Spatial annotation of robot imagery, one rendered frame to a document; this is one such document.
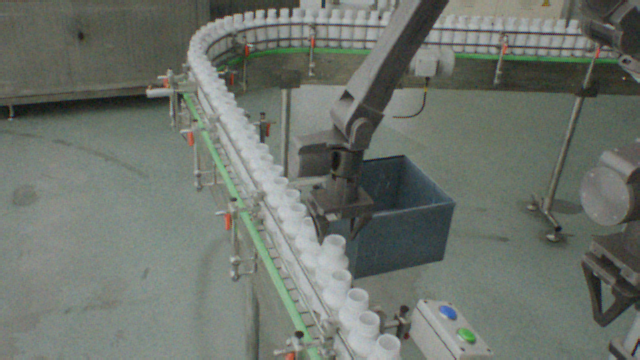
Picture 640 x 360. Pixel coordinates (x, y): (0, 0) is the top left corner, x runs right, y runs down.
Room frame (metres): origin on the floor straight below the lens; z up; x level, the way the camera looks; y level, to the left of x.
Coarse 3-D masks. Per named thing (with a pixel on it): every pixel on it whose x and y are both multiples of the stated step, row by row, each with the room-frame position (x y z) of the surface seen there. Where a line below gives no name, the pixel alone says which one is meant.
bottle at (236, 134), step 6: (240, 120) 1.48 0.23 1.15; (246, 120) 1.46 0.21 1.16; (234, 126) 1.46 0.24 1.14; (240, 126) 1.45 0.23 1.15; (234, 132) 1.45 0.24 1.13; (240, 132) 1.45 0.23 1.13; (234, 138) 1.44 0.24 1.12; (240, 138) 1.44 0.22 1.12; (234, 150) 1.44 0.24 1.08; (234, 156) 1.44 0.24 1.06; (234, 162) 1.44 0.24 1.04
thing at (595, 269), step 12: (588, 252) 0.53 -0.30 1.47; (588, 264) 0.51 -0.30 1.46; (600, 264) 0.51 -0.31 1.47; (612, 264) 0.51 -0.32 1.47; (588, 276) 0.51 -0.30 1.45; (600, 276) 0.50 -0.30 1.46; (612, 276) 0.49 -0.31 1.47; (588, 288) 0.51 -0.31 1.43; (600, 288) 0.51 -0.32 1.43; (612, 288) 0.48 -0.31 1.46; (624, 288) 0.48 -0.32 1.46; (636, 288) 0.48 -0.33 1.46; (600, 300) 0.51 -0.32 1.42; (624, 300) 0.47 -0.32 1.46; (636, 300) 0.47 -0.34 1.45; (600, 312) 0.50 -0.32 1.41; (612, 312) 0.48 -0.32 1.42; (600, 324) 0.50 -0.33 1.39
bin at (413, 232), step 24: (384, 168) 1.71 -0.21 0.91; (408, 168) 1.71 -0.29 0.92; (384, 192) 1.72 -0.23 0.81; (408, 192) 1.69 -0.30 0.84; (432, 192) 1.57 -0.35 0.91; (384, 216) 1.37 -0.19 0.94; (408, 216) 1.40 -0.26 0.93; (432, 216) 1.44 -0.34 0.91; (360, 240) 1.34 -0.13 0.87; (384, 240) 1.38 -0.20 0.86; (408, 240) 1.41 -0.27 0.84; (432, 240) 1.44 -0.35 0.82; (360, 264) 1.35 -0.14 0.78; (384, 264) 1.38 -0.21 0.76; (408, 264) 1.41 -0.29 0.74
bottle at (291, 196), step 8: (288, 192) 1.11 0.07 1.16; (296, 192) 1.11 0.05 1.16; (288, 200) 1.08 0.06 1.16; (296, 200) 1.08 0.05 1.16; (280, 208) 1.10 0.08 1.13; (288, 208) 1.08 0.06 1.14; (280, 216) 1.08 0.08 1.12; (288, 216) 1.07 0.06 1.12; (280, 224) 1.08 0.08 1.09; (280, 240) 1.08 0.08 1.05; (280, 248) 1.08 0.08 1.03
